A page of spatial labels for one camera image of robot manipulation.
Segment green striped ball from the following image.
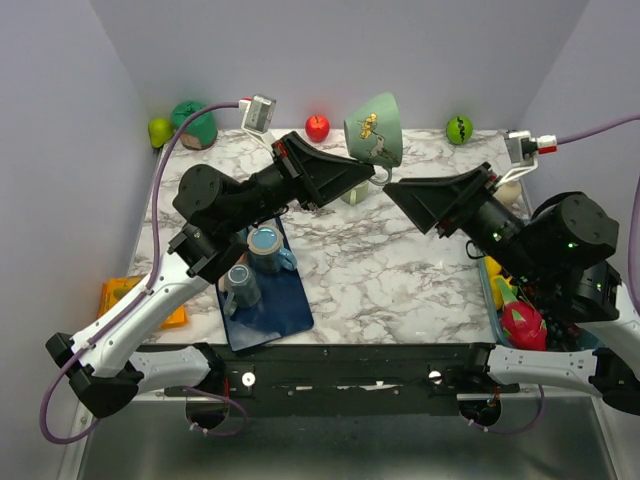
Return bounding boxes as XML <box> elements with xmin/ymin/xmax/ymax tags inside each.
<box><xmin>445</xmin><ymin>115</ymin><xmax>474</xmax><ymax>145</ymax></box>

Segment dark blue tray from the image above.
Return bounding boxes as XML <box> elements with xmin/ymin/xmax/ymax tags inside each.
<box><xmin>214</xmin><ymin>217</ymin><xmax>315</xmax><ymax>353</ymax></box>

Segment yellow-green pear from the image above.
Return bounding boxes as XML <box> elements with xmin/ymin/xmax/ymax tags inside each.
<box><xmin>148</xmin><ymin>117</ymin><xmax>174</xmax><ymax>149</ymax></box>

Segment yellow banana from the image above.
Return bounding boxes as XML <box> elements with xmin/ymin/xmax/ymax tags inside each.
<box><xmin>484</xmin><ymin>256</ymin><xmax>514</xmax><ymax>310</ymax></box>

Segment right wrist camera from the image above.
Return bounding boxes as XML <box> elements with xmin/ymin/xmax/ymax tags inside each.
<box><xmin>504</xmin><ymin>130</ymin><xmax>558</xmax><ymax>173</ymax></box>

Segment cream lotion pump bottle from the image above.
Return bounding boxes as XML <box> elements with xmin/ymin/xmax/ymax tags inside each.
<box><xmin>494</xmin><ymin>181</ymin><xmax>522</xmax><ymax>208</ymax></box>

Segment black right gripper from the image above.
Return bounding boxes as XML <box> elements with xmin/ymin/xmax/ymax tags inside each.
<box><xmin>382</xmin><ymin>162</ymin><xmax>547</xmax><ymax>285</ymax></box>

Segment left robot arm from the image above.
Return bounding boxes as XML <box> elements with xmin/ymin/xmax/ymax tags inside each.
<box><xmin>46</xmin><ymin>132</ymin><xmax>374</xmax><ymax>419</ymax></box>

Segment blue mug with gold pattern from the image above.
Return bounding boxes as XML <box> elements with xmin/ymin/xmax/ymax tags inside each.
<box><xmin>247</xmin><ymin>225</ymin><xmax>297</xmax><ymax>274</ymax></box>

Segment red apple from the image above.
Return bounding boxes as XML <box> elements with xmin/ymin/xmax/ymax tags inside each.
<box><xmin>304</xmin><ymin>115</ymin><xmax>331</xmax><ymax>143</ymax></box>

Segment orange snack bag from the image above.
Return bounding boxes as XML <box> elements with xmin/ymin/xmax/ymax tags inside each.
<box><xmin>97</xmin><ymin>276</ymin><xmax>189</xmax><ymax>331</ymax></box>

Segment dark purple grapes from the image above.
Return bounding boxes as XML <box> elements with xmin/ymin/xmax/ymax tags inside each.
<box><xmin>518</xmin><ymin>287</ymin><xmax>582</xmax><ymax>351</ymax></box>

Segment pale green mug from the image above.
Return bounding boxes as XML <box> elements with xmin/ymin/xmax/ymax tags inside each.
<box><xmin>340</xmin><ymin>180</ymin><xmax>369</xmax><ymax>206</ymax></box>

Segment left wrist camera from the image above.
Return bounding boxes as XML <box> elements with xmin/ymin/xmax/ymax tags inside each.
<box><xmin>239</xmin><ymin>94</ymin><xmax>276</xmax><ymax>134</ymax></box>

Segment red dragon fruit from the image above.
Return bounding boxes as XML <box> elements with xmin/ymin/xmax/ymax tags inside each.
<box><xmin>500</xmin><ymin>288</ymin><xmax>547</xmax><ymax>351</ymax></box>

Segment green wrapped cylinder package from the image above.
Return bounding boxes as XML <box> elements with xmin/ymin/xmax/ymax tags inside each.
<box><xmin>170</xmin><ymin>101</ymin><xmax>218</xmax><ymax>150</ymax></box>

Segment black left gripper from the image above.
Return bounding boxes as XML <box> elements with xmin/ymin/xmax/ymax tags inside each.
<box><xmin>224</xmin><ymin>131</ymin><xmax>374</xmax><ymax>233</ymax></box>

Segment dark teal upside-down mug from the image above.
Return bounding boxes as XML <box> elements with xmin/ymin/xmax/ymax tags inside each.
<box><xmin>223</xmin><ymin>264</ymin><xmax>261</xmax><ymax>316</ymax></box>

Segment teal mug with bird picture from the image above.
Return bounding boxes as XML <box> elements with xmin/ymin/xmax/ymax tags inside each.
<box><xmin>343</xmin><ymin>92</ymin><xmax>403</xmax><ymax>186</ymax></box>

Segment teal plastic fruit bin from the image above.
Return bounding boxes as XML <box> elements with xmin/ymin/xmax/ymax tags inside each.
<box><xmin>476</xmin><ymin>256</ymin><xmax>601</xmax><ymax>351</ymax></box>

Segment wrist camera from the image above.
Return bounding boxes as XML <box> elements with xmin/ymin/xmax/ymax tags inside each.
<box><xmin>239</xmin><ymin>94</ymin><xmax>276</xmax><ymax>134</ymax></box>
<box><xmin>504</xmin><ymin>130</ymin><xmax>558</xmax><ymax>173</ymax></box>

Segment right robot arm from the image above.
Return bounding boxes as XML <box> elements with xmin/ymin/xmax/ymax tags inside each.
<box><xmin>383</xmin><ymin>163</ymin><xmax>639</xmax><ymax>415</ymax></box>

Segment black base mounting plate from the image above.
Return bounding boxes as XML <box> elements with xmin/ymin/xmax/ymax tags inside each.
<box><xmin>134</xmin><ymin>341</ymin><xmax>524</xmax><ymax>419</ymax></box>

